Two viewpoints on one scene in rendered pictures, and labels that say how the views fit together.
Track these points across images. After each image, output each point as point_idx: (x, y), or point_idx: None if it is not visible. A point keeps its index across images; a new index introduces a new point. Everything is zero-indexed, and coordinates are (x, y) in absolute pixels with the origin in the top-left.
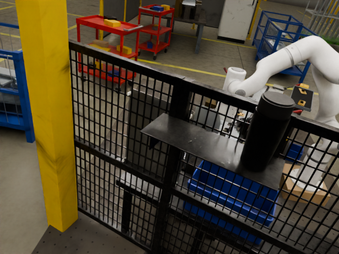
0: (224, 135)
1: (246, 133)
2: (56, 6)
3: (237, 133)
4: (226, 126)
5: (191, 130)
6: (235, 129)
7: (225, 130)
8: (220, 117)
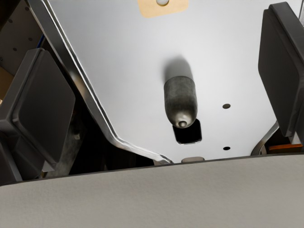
0: (167, 88)
1: (126, 163)
2: None
3: (136, 144)
4: (200, 147)
5: None
6: (160, 155)
7: (170, 116)
8: (192, 209)
